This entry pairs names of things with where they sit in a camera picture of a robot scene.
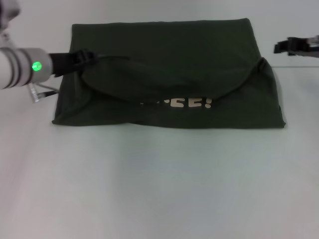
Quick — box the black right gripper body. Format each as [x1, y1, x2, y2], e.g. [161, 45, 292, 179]
[287, 35, 319, 59]

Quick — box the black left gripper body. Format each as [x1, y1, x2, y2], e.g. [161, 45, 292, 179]
[48, 49, 101, 78]

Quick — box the dark green t-shirt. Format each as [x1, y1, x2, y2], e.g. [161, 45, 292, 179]
[51, 17, 287, 130]

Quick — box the dark cable with silver plug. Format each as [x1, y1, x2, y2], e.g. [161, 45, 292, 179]
[27, 83, 60, 104]

